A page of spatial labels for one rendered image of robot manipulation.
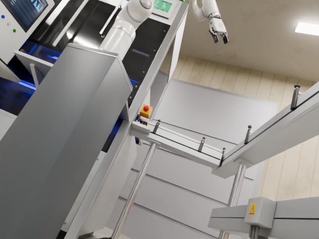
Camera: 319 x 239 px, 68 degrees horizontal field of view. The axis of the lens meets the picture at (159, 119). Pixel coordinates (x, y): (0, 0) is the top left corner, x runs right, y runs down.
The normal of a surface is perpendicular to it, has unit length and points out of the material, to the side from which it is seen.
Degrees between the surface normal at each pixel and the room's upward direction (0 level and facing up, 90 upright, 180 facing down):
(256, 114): 90
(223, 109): 90
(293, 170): 90
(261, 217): 90
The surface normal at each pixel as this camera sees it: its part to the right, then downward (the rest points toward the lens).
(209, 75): -0.15, -0.44
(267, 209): 0.05, -0.38
